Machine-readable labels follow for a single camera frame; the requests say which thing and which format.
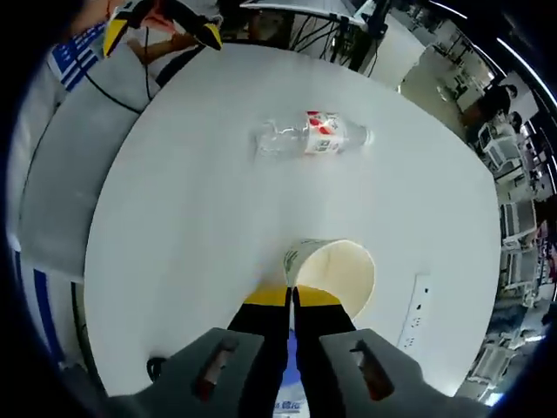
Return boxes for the white printed paper cup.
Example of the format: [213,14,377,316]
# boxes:
[281,237,376,321]

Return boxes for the clear plastic bottle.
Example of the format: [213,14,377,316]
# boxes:
[252,111,374,160]

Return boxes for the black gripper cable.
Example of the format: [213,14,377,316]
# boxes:
[76,25,151,115]

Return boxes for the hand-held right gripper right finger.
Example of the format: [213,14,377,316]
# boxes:
[293,285,462,418]

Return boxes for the blue white wall poster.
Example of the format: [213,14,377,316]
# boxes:
[45,24,110,92]
[12,243,64,367]

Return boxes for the hanging black cables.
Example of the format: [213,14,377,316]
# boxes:
[286,8,379,79]

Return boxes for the white table socket strip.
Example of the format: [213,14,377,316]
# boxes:
[399,272,433,352]

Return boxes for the white office chair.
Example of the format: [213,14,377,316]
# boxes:
[480,130,523,175]
[500,199,539,245]

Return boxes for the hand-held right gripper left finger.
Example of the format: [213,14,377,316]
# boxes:
[130,287,292,418]

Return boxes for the pale packet with blue pad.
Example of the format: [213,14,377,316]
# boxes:
[272,328,312,418]

